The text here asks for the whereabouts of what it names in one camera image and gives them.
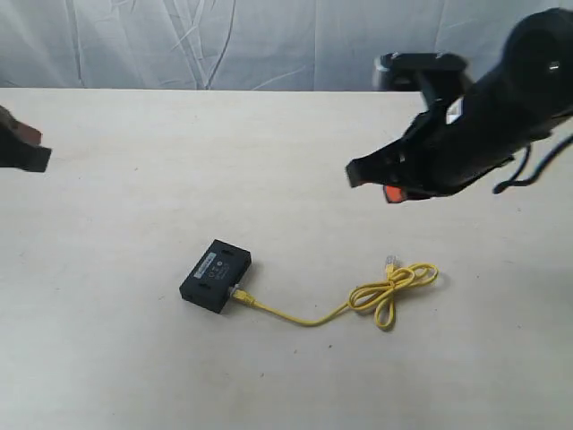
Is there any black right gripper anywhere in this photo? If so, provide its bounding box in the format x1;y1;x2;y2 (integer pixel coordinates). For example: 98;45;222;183
346;100;515;204

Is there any yellow ethernet cable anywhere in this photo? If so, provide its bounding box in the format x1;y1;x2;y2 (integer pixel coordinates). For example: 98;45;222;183
227;254;440;332

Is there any small black network box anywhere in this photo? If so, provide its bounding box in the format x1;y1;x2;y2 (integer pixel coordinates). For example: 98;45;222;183
179;240;252;314

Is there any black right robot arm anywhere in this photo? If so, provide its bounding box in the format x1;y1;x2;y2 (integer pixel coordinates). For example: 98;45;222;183
346;8;572;203

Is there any grey backdrop curtain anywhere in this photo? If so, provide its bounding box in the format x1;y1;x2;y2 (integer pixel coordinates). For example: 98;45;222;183
1;0;552;91

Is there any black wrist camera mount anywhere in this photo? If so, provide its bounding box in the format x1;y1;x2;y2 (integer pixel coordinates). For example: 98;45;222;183
372;52;473;108

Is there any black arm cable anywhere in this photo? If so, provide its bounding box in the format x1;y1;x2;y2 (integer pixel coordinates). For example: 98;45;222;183
492;133;573;195

